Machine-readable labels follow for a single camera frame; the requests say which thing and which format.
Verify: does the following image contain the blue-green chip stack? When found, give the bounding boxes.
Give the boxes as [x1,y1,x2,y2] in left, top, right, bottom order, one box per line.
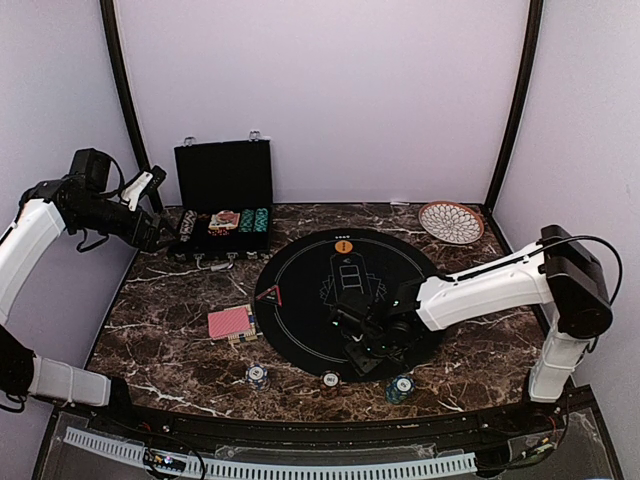
[385,375,415,405]

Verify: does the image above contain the red chip stack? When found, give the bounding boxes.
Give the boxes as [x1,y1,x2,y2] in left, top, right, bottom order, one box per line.
[320,371,341,398]

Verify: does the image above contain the orange big blind button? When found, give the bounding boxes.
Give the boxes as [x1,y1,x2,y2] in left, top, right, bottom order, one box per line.
[334,239,354,254]

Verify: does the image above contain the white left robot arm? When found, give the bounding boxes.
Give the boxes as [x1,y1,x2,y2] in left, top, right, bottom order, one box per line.
[1,148,170,436]

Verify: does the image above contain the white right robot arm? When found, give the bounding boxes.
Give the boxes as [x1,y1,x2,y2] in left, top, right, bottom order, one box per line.
[328,225,615,434]

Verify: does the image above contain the black poker chip case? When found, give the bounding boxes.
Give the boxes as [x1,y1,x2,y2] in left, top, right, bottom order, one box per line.
[168,137,274,262]

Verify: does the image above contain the round black poker mat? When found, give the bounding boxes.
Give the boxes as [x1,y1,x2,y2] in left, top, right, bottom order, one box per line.
[254,228,445,382]

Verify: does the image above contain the red triangular dealer button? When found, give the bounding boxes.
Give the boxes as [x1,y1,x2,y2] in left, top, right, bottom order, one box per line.
[255,285,282,306]

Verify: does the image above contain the red-backed playing card deck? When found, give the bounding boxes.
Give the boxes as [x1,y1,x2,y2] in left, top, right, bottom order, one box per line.
[208,307,251,340]

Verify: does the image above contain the patterned ceramic plate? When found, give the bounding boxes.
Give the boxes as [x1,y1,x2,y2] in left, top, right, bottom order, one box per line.
[418,201,484,245]

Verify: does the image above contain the yellow card deck box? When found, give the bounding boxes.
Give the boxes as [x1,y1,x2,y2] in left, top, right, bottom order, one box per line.
[227,304,261,345]

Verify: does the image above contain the blue chip stack left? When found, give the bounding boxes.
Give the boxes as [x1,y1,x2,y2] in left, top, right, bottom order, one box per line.
[245,364,270,391]

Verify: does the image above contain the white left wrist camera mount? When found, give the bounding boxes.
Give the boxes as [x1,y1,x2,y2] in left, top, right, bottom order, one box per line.
[119,166,166,211]

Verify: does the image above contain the white slotted cable duct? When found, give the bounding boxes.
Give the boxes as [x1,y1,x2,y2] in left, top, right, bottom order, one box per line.
[63,427,477,480]

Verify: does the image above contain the left black frame post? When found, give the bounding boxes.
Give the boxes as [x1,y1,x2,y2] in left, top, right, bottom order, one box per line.
[99,0,151,171]

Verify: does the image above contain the black frame post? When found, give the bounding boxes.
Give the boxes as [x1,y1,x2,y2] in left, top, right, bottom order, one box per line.
[99,0,151,171]
[483,0,544,216]

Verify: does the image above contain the right black frame post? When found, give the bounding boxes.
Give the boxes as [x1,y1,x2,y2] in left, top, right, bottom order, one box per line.
[483,0,544,216]

